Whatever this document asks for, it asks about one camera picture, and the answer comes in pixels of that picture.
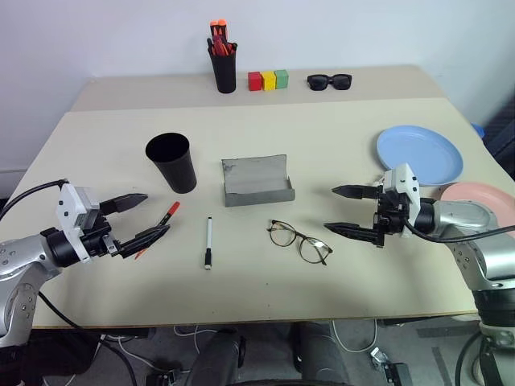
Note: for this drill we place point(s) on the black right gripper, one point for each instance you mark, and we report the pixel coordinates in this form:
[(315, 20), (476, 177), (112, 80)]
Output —
[(388, 217)]

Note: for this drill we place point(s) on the green wooden block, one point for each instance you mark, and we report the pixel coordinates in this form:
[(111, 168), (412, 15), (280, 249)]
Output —
[(282, 79)]

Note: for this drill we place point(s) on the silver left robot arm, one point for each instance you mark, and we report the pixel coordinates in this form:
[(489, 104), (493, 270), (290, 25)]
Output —
[(16, 249)]

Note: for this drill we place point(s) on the white marker with black cap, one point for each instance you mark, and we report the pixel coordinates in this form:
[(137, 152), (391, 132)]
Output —
[(208, 241)]

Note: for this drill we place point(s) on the pink plate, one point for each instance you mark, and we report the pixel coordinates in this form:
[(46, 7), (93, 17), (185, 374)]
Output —
[(479, 193)]

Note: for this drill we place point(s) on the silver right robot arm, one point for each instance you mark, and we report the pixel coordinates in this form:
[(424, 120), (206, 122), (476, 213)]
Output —
[(458, 217)]

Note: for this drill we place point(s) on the small blue object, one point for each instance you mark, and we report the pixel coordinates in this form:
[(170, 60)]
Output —
[(478, 129)]

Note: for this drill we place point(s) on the yellow wooden block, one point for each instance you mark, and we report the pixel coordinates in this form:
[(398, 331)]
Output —
[(268, 80)]

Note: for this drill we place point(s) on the small black floor device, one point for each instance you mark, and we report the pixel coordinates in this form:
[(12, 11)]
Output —
[(388, 364)]

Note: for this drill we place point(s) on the black sunglasses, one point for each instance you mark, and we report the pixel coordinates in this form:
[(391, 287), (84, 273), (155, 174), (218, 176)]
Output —
[(320, 83)]

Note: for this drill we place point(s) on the empty black cup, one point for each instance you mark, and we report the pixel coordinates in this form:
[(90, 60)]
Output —
[(177, 173)]

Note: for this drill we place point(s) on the black pen with red cap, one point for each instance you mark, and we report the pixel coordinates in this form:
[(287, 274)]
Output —
[(174, 208)]

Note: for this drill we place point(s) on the open grey glasses case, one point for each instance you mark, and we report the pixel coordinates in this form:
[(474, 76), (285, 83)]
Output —
[(253, 177)]

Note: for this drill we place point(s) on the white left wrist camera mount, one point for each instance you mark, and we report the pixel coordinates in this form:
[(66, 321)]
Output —
[(68, 205)]

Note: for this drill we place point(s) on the red wooden block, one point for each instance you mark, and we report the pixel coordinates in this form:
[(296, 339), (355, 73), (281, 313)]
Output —
[(254, 81)]

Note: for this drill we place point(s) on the black chair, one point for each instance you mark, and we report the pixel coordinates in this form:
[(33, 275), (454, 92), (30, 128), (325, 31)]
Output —
[(501, 136)]

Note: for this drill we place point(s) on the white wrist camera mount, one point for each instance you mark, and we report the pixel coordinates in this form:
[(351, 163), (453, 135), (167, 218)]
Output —
[(68, 205), (404, 181)]

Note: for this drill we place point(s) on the black pen holder cup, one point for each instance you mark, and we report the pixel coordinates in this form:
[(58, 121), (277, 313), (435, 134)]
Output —
[(225, 76)]

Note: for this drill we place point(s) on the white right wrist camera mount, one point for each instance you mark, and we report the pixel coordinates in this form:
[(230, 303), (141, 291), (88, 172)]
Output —
[(404, 181)]

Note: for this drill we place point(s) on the tortoiseshell eyeglasses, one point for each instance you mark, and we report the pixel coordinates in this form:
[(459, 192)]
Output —
[(290, 234)]

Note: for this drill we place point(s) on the dark rounded shape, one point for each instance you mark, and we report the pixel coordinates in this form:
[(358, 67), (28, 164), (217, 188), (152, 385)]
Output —
[(320, 354), (217, 358)]

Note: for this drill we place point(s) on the orange capped marker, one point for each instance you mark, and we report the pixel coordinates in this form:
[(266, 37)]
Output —
[(222, 27), (214, 28)]

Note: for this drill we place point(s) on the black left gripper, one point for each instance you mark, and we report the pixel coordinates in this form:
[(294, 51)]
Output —
[(96, 237)]

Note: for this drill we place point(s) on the blue plate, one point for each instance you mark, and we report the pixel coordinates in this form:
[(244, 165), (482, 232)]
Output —
[(418, 149)]

